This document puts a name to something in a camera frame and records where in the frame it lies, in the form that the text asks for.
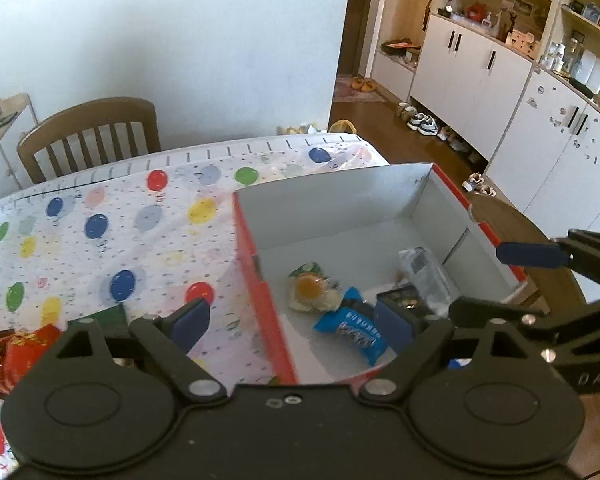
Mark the pair of sneakers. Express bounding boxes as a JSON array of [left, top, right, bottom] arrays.
[[407, 113, 439, 136]]

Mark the red foil snack bag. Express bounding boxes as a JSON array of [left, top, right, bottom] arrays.
[[0, 324, 62, 399]]

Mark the dark green snack packet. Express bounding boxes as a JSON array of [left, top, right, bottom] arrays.
[[68, 304, 129, 330]]

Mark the red white cardboard box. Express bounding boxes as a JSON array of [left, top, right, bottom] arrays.
[[233, 162, 526, 385]]

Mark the white cabinet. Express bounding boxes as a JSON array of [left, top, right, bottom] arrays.
[[410, 0, 600, 236]]

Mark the blue snack packet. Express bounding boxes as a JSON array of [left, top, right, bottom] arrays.
[[313, 287, 388, 366]]

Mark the clear silver snack packet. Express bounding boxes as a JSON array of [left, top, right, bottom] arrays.
[[399, 246, 460, 318]]

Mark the brown wooden chair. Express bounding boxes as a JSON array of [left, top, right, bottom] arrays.
[[17, 96, 161, 184]]

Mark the egg jelly snack packet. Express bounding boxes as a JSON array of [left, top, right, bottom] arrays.
[[287, 262, 343, 312]]

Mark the balloon pattern tablecloth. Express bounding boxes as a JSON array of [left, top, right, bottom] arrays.
[[0, 131, 391, 480]]

